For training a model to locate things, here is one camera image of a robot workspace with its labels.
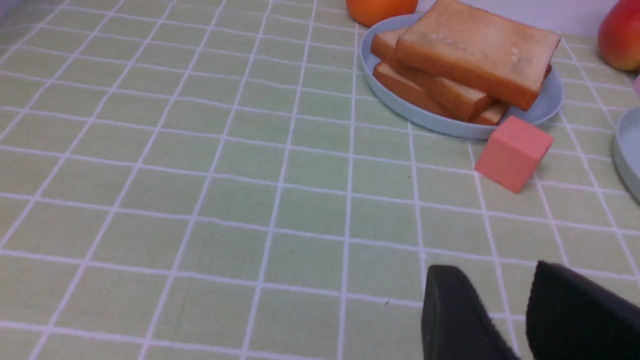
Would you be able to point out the orange mandarin fruit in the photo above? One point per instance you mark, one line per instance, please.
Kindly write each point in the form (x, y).
(370, 12)

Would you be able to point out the lilac foam cube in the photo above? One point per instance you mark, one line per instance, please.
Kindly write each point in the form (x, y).
(636, 86)

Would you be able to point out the salmon pink foam cube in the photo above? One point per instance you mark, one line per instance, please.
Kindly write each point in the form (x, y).
(513, 153)

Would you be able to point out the red yellow apple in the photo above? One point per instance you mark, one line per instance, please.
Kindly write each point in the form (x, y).
(619, 36)

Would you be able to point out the light blue centre plate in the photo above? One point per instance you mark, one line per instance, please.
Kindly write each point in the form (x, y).
(626, 152)

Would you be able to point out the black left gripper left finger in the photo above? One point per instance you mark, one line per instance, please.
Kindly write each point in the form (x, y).
(455, 324)

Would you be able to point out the toast slice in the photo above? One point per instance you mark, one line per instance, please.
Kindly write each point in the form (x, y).
(461, 100)
(411, 93)
(503, 58)

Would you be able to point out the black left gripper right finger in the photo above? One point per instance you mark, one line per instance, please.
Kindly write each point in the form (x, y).
(570, 317)

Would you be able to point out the light blue bread plate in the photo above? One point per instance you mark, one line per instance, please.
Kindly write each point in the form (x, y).
(547, 105)

